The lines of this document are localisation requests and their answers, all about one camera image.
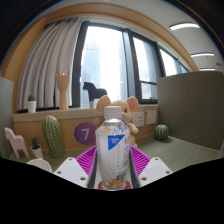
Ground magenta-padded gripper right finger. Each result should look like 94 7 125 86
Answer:
128 145 174 188

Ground clear plastic water bottle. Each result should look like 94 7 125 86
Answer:
94 105 132 191

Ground purple round number sign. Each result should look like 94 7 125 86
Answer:
73 121 98 146

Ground wooden hand model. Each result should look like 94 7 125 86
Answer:
55 63 72 111

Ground tall green cactus decoration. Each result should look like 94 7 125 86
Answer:
41 114 65 159

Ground round green cactus decoration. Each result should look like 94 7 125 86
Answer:
153 124 170 142

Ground small plant in white pot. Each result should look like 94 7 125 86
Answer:
29 135 44 160
26 93 38 114

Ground white wall socket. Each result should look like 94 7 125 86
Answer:
132 111 146 128
145 110 157 126

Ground plush mouse toy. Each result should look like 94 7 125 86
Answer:
95 95 140 148

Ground dark-framed window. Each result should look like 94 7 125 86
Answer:
71 21 191 108

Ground grey curtain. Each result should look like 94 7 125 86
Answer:
16 18 83 113

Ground grey-green desk partition panel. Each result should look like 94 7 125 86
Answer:
0 75 15 159
156 70 224 151

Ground black horse figurine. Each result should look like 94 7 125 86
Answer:
82 81 108 108

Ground pink horse figurine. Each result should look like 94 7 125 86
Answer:
4 126 30 160

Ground ceiling strip lights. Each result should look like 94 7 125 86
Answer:
168 21 217 72

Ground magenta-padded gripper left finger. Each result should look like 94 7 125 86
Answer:
53 146 100 190

